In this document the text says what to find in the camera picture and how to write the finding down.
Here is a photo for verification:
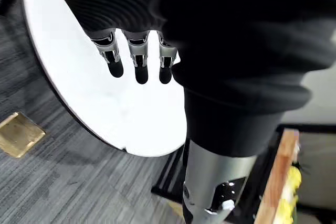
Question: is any black table base frame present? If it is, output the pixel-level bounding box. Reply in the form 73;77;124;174
151;148;266;224

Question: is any yellow vegetable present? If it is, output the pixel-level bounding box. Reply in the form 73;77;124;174
275;165;302;224

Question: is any round white table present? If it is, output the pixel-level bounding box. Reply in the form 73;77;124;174
20;0;188;158

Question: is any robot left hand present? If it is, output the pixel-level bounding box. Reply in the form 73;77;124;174
46;0;336;224

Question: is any brass floor socket cover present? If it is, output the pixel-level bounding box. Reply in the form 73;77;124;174
0;111;47;159

